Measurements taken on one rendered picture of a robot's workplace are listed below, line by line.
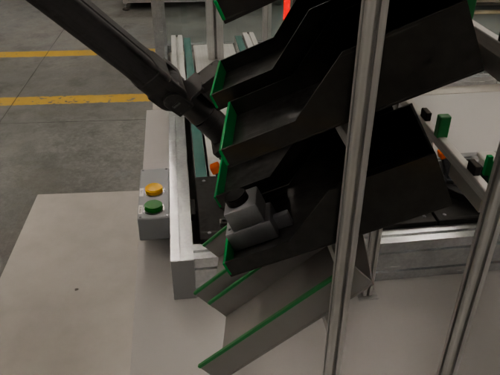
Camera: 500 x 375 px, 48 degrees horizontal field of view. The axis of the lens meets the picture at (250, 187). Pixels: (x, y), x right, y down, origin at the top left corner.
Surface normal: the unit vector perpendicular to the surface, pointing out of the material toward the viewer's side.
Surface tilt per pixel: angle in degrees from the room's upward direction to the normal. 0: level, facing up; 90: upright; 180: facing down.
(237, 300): 90
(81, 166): 0
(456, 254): 90
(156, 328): 0
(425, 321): 0
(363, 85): 90
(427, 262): 90
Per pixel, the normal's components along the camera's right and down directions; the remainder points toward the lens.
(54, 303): 0.00, -0.84
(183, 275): 0.13, 0.54
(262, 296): -0.71, -0.61
